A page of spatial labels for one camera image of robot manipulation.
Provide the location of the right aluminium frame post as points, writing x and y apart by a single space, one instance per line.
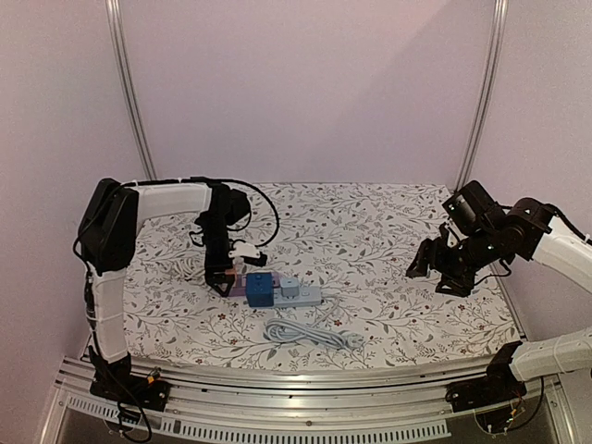
494 50

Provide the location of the aluminium frame post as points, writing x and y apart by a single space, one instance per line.
116 28
494 50

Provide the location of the pink charger cube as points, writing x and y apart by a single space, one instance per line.
230 276

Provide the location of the dark blue cube socket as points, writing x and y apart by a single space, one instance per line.
259 290

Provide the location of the left aluminium frame post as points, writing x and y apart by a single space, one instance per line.
116 28

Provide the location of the purple power strip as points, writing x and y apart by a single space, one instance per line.
239 287

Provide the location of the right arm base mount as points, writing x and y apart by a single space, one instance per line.
494 387

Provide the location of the front aluminium rail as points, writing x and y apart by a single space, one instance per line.
386 405

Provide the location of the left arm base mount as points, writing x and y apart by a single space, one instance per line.
140 391

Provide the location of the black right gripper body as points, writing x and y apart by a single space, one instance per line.
447 257

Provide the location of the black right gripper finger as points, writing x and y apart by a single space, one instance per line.
452 288
423 260

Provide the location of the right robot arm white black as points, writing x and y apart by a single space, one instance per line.
481 232

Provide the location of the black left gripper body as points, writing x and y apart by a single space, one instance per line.
212 263

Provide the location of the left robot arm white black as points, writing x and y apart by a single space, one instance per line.
106 243

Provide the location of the light blue charger plug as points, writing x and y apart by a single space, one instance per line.
289 287

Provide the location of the floral patterned table mat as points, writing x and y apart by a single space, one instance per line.
354 242

